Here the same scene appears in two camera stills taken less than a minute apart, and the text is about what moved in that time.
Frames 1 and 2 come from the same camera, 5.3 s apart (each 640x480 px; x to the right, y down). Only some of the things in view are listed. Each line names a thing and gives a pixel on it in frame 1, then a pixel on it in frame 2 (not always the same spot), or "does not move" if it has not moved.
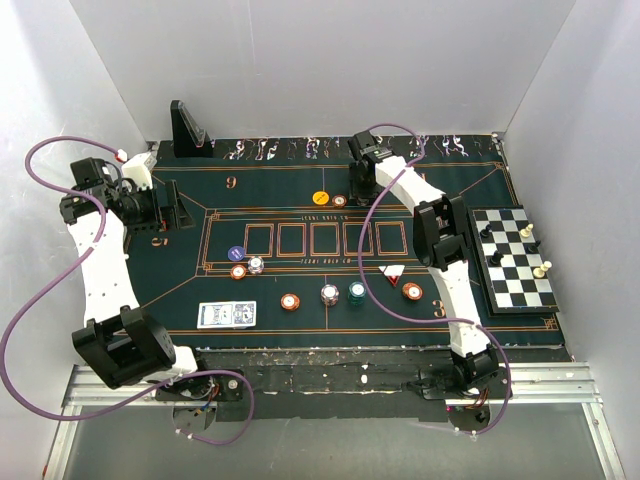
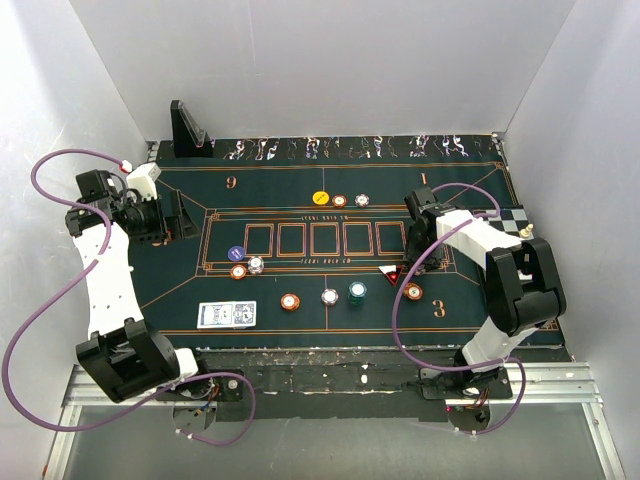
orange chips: x=412 y=291 does not move
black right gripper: x=356 y=191 → x=411 y=252
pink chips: x=256 y=264 does not move
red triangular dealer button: x=394 y=272 does not move
